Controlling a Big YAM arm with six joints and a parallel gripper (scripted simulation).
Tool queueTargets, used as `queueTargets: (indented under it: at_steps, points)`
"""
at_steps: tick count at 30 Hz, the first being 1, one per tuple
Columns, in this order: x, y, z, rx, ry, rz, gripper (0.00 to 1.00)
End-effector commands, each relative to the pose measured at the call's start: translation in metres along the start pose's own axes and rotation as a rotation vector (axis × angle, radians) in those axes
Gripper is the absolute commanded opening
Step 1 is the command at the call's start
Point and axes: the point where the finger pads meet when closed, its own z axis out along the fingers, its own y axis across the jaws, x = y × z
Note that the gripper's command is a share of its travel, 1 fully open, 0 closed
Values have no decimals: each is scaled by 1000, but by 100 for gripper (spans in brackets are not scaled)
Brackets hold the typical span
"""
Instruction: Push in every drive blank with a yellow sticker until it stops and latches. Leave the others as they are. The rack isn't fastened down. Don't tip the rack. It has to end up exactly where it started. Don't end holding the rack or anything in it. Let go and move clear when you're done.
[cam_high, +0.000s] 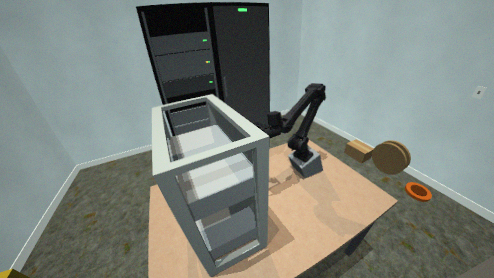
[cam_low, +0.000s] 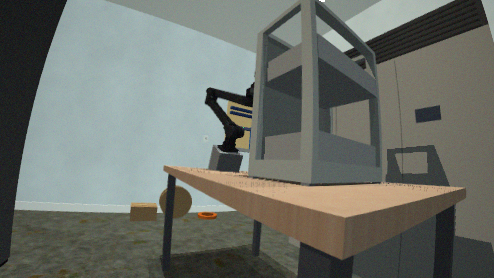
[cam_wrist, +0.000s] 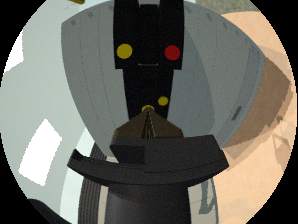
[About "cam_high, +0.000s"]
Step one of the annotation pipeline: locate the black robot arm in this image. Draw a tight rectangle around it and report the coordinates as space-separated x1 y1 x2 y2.
267 83 326 163

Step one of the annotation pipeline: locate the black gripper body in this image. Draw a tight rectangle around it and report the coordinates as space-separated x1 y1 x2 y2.
255 124 273 139

